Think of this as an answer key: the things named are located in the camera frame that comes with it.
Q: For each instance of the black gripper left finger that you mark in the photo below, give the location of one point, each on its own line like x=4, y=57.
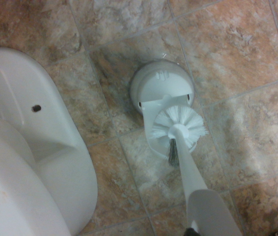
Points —
x=191, y=232

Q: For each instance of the white toilet brush holder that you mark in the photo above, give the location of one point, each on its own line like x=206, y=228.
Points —
x=158, y=86

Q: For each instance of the white toilet bowl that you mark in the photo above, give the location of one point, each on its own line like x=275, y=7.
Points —
x=31, y=159

